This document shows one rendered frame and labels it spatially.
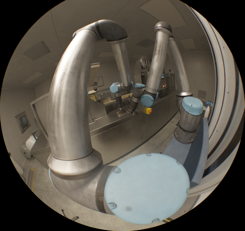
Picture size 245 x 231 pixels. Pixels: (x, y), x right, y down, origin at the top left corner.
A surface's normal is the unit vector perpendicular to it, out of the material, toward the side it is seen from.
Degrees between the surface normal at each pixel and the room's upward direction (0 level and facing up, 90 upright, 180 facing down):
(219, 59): 90
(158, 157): 5
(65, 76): 64
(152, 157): 5
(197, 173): 0
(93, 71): 114
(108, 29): 128
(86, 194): 21
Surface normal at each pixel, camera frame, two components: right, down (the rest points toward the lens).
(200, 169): -0.17, -0.92
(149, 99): -0.51, 0.47
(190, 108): -0.90, 0.23
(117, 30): 0.41, 0.73
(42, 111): 0.50, 0.24
